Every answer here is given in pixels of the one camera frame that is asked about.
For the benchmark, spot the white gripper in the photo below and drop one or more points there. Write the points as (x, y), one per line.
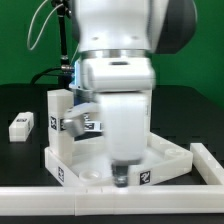
(122, 89)

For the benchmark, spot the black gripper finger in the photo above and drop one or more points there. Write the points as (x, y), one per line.
(115, 174)

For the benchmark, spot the white desk tabletop tray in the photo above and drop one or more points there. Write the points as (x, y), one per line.
(90, 164)

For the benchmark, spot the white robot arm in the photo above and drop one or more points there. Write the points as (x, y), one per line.
(115, 38)

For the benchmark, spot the fiducial marker sheet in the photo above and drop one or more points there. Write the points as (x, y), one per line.
(92, 122)

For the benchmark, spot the white L-shaped fence bar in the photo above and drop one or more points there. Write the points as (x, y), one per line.
(158, 199)

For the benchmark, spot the black camera stand pole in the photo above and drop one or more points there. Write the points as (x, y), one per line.
(63, 10)

